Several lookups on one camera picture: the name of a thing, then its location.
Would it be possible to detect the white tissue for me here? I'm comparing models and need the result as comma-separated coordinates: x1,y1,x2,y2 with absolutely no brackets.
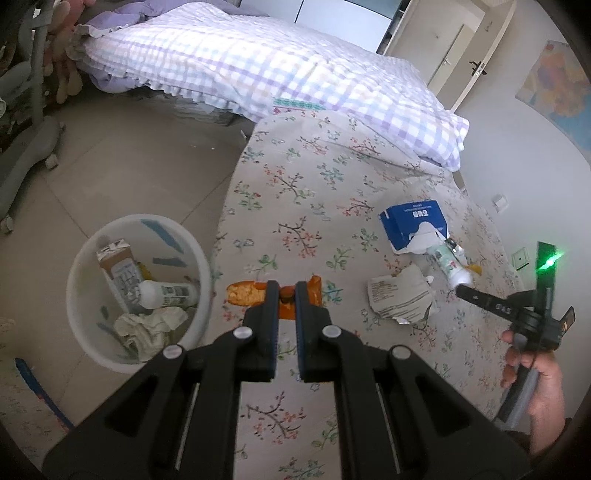
113,307,190,363

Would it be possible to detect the white and teal wardrobe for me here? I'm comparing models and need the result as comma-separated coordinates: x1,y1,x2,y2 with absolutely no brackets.
239,0,408,55

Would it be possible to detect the blue tissue packet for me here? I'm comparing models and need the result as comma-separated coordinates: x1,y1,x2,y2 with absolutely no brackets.
379,199,449,255

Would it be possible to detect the purple duvet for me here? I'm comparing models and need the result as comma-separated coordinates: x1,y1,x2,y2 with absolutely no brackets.
88,0,232,27

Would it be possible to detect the bed with checkered quilt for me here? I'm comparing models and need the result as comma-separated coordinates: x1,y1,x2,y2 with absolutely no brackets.
74,0,470,169

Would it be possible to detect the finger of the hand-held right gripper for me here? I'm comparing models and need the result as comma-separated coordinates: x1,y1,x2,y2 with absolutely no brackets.
455,284,521,325

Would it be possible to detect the floral cloth cover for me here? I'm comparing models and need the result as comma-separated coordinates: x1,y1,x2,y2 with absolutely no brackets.
0,318,70,462

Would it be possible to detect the milk carton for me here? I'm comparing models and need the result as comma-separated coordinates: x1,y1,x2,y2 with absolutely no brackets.
96,239,145,313

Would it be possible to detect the white door with black handle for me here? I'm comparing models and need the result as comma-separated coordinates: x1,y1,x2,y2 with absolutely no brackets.
450,0,516,114

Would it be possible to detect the person's right forearm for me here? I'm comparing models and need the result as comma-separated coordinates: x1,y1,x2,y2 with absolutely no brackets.
503,411,574,467

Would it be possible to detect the floral tablecloth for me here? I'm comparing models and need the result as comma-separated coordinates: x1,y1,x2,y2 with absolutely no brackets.
210,111,537,480

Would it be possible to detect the orange snack wrapper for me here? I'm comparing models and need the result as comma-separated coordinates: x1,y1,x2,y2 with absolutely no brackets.
225,275,323,320

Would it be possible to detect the white patterned waste bin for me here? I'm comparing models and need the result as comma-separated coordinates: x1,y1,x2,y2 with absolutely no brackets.
66,213,214,374

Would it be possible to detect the white inner door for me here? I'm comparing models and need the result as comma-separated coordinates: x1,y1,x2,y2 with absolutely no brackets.
427,22,465,89

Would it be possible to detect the wall poster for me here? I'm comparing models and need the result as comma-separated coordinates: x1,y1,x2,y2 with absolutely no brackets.
514,39,591,163

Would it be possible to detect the grey swivel chair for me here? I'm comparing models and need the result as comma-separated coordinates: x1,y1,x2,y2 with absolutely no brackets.
0,0,64,232

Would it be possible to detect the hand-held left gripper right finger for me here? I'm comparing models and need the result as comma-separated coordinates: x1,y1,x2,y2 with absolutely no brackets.
294,280,533,480

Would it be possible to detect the person's right hand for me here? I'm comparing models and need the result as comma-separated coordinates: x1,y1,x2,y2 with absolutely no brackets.
501,330,567,418

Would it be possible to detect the white bottle with green label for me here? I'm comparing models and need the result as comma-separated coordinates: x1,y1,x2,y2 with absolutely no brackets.
427,242,473,288
139,280,201,310

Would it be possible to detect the blue strip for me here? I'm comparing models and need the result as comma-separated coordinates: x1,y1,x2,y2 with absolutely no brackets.
15,357,75,430

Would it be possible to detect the crumpled white printed paper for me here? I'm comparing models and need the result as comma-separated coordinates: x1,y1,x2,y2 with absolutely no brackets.
367,265,437,326

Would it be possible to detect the pink plush toy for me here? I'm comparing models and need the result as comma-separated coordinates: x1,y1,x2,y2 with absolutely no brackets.
44,0,87,105

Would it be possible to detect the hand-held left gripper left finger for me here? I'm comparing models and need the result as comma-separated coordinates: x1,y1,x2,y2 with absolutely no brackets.
41,279,280,480

